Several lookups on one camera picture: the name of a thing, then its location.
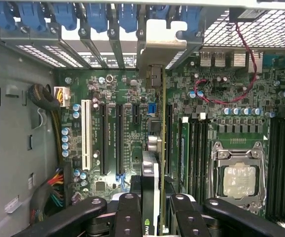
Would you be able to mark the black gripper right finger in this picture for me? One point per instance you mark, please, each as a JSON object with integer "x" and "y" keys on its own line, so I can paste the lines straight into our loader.
{"x": 184, "y": 217}

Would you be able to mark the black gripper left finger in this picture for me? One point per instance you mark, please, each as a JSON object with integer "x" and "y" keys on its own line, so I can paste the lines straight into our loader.
{"x": 127, "y": 217}

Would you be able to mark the CPU socket with CPU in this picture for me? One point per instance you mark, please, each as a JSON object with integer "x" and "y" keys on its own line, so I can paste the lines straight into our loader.
{"x": 238, "y": 180}

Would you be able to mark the black expansion slot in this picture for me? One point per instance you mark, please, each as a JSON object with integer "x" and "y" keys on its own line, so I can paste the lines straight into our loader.
{"x": 119, "y": 138}
{"x": 104, "y": 138}

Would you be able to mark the white expansion slot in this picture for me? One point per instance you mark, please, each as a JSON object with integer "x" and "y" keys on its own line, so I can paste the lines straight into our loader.
{"x": 86, "y": 135}

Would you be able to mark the blue expansion slot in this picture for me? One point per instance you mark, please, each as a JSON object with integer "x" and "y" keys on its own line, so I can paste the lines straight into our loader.
{"x": 152, "y": 109}

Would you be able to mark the green motherboard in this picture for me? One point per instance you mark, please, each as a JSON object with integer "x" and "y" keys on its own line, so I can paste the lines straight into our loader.
{"x": 127, "y": 86}

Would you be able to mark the black open PC case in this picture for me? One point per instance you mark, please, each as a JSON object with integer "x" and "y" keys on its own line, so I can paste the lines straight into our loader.
{"x": 9, "y": 123}

